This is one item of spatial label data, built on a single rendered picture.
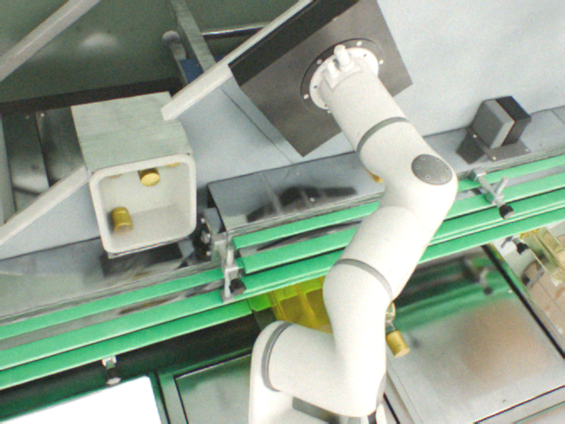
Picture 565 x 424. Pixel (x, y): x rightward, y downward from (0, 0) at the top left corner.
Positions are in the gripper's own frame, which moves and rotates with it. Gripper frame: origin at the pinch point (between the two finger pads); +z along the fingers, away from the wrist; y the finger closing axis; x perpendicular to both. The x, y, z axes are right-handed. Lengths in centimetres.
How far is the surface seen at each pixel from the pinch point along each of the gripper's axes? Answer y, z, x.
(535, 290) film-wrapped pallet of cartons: -274, 170, -254
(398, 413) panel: -11.7, -2.5, -11.5
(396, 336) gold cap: 1.8, 8.2, -9.7
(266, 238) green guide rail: 13.7, 24.7, 16.2
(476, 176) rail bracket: 16, 38, -32
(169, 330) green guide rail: -3.3, 14.9, 35.0
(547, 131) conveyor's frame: 16, 53, -55
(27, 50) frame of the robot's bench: 12, 84, 68
